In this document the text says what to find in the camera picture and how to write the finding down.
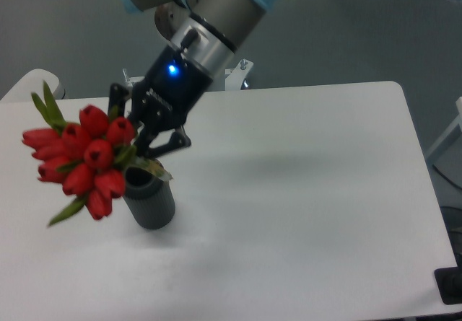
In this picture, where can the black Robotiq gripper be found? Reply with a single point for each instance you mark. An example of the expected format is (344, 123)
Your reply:
(161, 101)

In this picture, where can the red tulip bouquet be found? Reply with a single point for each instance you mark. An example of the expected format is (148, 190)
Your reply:
(87, 158)

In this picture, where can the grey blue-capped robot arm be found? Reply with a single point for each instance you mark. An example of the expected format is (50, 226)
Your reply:
(230, 21)

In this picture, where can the dark grey ribbed vase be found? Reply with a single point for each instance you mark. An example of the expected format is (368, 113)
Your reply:
(148, 194)

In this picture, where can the white chair backrest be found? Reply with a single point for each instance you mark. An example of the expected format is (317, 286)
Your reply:
(33, 82)

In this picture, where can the black device at table edge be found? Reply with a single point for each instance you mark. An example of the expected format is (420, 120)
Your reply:
(449, 284)

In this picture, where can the white furniture frame right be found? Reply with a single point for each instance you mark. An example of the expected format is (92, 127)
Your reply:
(443, 142)

